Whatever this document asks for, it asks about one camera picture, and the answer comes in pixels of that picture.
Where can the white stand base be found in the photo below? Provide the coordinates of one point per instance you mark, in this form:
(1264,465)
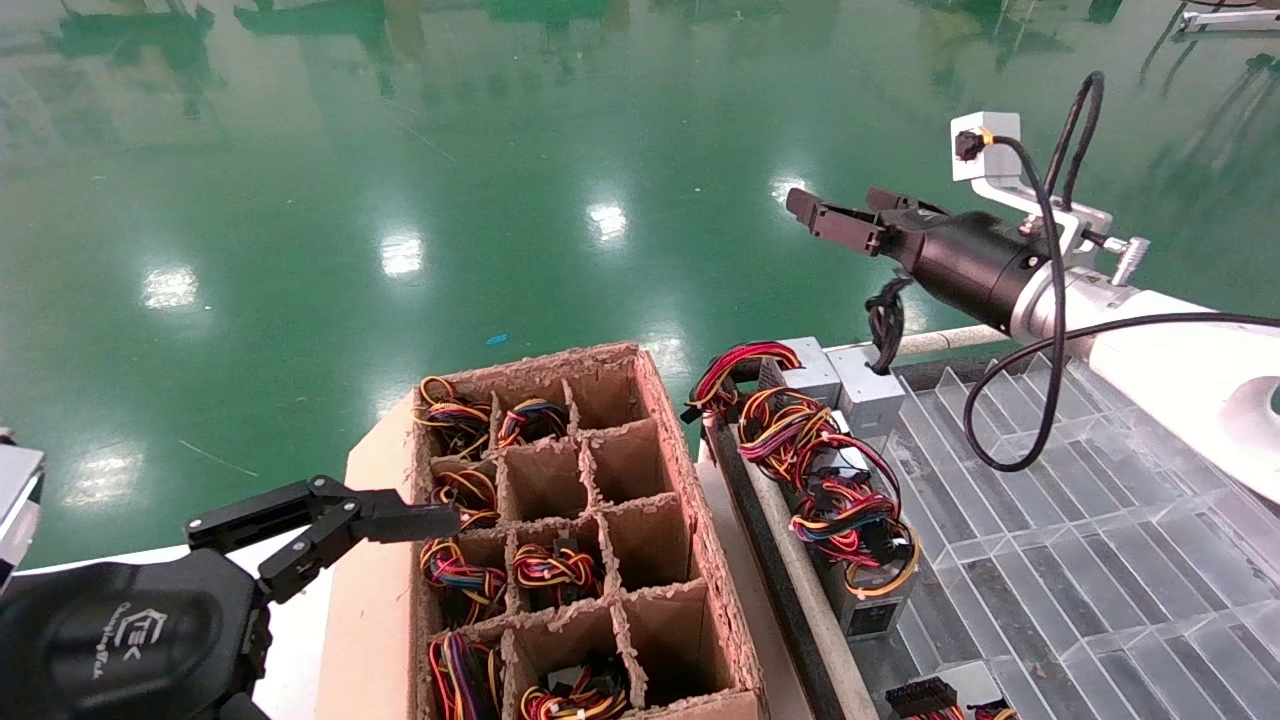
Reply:
(1230,18)

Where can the clear acrylic divider tray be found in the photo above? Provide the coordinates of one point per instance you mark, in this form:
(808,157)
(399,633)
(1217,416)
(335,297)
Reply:
(1100,560)

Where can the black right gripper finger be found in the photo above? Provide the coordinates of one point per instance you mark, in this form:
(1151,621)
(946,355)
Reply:
(900,207)
(840,225)

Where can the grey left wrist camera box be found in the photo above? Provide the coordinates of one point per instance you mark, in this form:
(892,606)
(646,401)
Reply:
(18,500)

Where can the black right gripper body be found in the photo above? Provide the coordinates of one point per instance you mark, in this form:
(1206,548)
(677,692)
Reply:
(975,265)

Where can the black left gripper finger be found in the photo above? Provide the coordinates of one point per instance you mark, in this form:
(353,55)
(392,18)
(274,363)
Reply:
(400,520)

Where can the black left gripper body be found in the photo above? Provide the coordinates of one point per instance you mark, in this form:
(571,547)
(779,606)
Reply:
(120,640)

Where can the flat tan cardboard sheet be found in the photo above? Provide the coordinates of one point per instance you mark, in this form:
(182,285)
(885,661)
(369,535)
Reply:
(375,560)

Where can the cardboard box with dividers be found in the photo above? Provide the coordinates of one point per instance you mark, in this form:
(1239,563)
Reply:
(640,470)

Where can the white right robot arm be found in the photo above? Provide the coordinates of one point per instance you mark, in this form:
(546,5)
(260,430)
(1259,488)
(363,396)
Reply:
(1200,390)

